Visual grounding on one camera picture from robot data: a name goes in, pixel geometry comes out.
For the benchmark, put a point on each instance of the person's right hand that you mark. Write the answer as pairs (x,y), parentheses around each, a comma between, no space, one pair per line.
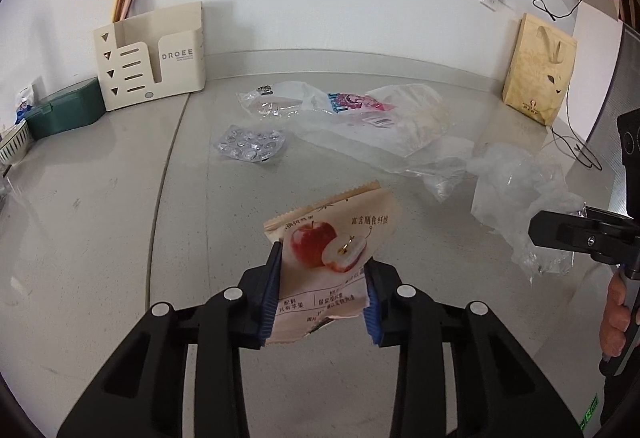
(614,318)

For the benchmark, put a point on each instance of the small white blue packet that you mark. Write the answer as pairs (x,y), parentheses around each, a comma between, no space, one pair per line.
(23,101)

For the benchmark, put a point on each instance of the brown paper bag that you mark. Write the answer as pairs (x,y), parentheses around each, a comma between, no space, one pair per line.
(540,67)

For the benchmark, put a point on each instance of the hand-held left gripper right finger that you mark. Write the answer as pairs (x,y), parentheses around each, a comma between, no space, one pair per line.
(374,308)

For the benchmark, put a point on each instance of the tan apple snack packet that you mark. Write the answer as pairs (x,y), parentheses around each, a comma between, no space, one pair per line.
(330,243)

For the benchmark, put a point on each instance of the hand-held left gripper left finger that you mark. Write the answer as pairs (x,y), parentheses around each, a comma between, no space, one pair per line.
(270,298)

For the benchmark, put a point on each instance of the cream desk organizer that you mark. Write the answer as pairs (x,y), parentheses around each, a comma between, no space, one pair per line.
(175,57)

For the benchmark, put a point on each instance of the white basket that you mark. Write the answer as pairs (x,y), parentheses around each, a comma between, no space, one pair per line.
(15,142)

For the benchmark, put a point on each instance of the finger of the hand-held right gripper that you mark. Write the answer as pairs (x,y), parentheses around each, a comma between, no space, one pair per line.
(560,230)
(615,220)

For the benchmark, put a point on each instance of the silver blister pack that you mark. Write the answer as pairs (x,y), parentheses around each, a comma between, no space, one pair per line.
(250,145)

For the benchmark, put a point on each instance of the large clear plastic bag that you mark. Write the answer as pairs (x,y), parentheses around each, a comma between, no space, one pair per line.
(400,127)

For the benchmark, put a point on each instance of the green lidded box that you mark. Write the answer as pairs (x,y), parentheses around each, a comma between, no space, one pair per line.
(65,107)

